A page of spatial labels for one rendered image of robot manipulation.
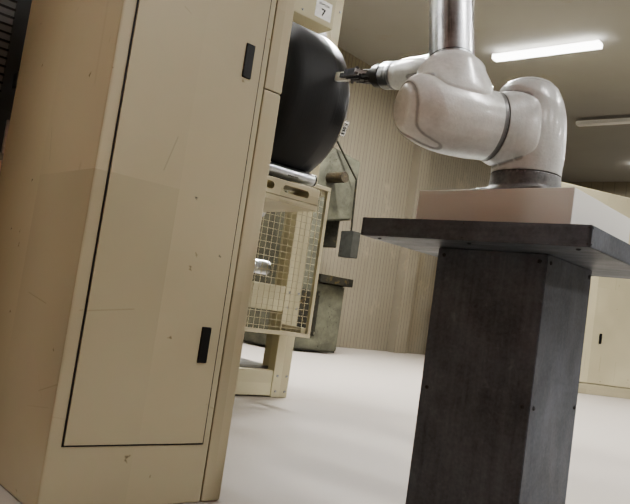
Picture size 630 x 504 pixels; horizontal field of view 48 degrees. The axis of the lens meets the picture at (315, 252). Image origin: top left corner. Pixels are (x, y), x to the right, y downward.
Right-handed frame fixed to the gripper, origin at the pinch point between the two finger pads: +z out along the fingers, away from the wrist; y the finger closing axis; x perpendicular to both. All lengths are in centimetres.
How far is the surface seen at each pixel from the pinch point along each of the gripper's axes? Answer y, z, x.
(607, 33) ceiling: -505, 213, -214
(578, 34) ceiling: -494, 239, -211
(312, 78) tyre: 10.0, 3.5, 3.9
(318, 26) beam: -28, 58, -32
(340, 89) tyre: -3.2, 3.6, 3.5
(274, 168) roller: 10.6, 11.8, 35.9
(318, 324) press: -325, 339, 143
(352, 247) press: -339, 332, 60
